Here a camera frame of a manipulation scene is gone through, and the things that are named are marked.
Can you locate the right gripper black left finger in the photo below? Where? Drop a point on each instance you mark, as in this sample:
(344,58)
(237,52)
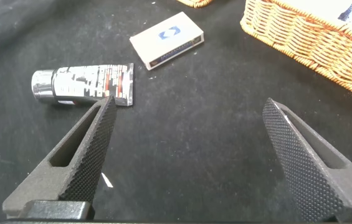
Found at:
(82,161)

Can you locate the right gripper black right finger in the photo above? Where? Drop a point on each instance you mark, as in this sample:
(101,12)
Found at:
(312,174)

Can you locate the playing card box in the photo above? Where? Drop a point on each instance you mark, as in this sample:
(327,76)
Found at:
(166,37)

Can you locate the black cosmetic tube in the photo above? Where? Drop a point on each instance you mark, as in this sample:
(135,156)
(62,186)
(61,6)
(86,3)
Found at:
(82,82)

